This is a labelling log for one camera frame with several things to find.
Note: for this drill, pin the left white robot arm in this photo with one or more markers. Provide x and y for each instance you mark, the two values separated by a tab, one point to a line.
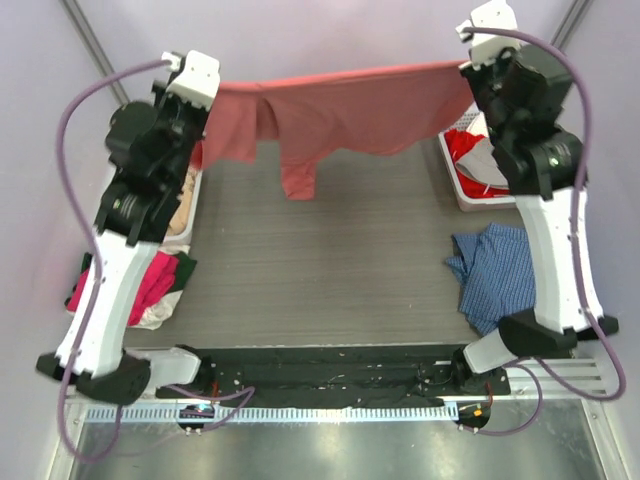
130	226

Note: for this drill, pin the grey bucket hat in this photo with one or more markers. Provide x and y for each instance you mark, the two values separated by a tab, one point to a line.
479	165

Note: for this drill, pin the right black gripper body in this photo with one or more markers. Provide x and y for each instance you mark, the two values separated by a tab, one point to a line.
482	84

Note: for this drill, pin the aluminium frame rail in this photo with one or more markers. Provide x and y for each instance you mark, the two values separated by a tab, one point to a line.
579	373

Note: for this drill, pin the corner aluminium post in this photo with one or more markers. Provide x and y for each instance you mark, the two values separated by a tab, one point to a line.
87	36
570	22

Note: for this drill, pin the right corner aluminium post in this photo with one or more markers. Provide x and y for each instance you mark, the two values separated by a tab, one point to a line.
570	22

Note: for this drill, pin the left corner aluminium post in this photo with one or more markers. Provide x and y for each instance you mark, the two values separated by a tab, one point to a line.
87	36

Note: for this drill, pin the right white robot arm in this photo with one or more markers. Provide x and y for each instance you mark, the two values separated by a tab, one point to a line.
566	310

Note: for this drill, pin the blue checkered shirt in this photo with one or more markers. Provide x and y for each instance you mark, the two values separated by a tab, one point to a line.
495	271

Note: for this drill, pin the right white plastic basket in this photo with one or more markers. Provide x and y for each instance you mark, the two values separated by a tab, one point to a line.
487	198

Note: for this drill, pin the left white plastic basket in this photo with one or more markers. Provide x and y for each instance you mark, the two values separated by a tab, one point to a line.
186	237

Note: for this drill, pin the white plastic basket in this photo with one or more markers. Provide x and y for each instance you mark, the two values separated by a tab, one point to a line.
487	198
186	237

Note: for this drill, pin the salmon pink t shirt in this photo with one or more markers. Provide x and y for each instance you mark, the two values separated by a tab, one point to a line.
379	111

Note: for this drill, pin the beige t shirt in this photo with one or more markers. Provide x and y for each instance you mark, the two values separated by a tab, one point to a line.
180	218

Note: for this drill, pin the red garment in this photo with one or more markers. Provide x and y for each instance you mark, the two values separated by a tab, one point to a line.
460	142

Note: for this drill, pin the magenta t shirt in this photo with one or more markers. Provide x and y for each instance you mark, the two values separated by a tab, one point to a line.
141	302

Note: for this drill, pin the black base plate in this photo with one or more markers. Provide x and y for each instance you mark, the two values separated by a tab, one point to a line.
337	377

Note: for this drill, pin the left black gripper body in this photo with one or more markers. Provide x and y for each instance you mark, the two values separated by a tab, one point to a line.
187	114

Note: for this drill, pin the cream white garment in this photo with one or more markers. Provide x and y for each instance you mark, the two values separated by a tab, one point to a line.
154	316

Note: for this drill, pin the white slotted cable duct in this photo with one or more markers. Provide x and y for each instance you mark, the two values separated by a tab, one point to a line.
159	413

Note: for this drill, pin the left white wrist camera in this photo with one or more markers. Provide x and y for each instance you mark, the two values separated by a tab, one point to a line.
195	78

